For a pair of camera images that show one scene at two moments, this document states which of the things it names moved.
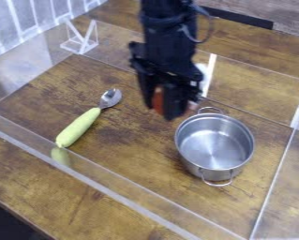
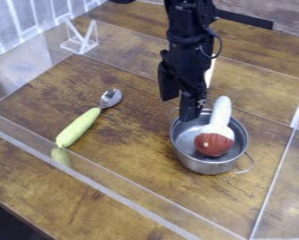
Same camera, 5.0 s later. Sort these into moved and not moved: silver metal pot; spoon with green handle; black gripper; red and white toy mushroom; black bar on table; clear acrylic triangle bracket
Moved: silver metal pot; black gripper; red and white toy mushroom
Not moved: black bar on table; spoon with green handle; clear acrylic triangle bracket
